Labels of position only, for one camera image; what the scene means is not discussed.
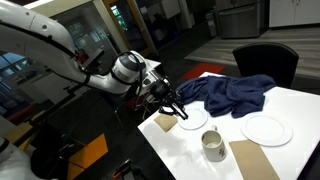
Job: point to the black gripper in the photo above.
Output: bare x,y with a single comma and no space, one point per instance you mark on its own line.
163,93

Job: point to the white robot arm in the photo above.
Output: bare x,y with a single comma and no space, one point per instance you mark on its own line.
33,35

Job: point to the brown paper napkin near mug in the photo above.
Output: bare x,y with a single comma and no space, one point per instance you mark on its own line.
165,122

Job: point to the white ceramic mug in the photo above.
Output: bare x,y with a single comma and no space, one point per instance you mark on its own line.
213,145

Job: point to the small white plate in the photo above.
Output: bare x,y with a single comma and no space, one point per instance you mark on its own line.
196,118

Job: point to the dark blue cloth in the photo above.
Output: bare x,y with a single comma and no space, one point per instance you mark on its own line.
223,95

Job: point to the large white plate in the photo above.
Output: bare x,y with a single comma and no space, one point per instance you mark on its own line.
267,130

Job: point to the silver trash bin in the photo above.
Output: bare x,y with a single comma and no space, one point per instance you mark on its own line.
239,18

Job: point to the black chair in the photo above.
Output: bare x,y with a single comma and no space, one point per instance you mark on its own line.
273,59

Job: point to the white cabinet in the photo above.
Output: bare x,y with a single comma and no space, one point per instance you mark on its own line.
293,12

